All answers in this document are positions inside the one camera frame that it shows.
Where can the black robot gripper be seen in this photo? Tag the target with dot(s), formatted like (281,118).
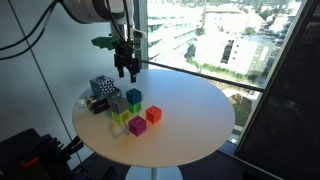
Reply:
(126,58)

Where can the blue block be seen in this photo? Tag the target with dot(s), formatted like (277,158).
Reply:
(134,96)

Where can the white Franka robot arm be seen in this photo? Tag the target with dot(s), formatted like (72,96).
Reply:
(90,10)

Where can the grey block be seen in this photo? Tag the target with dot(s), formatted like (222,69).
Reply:
(118,104)

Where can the green block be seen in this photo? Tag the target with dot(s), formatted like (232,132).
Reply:
(135,107)

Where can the lime yellow-green block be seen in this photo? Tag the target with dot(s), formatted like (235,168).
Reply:
(120,117)

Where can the orange block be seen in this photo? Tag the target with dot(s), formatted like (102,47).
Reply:
(153,114)

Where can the magenta block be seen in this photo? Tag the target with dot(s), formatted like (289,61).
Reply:
(137,125)

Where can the white blue patterned cube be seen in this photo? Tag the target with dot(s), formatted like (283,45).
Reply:
(102,86)

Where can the dark window handrail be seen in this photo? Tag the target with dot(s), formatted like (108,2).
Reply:
(203,75)

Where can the black equipment pile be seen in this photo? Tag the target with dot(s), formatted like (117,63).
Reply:
(36,156)

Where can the dark blind panel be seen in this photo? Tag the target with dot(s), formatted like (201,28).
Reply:
(286,100)

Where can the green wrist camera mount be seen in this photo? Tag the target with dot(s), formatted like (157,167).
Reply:
(105,42)

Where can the white table pedestal base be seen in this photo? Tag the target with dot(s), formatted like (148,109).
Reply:
(153,173)

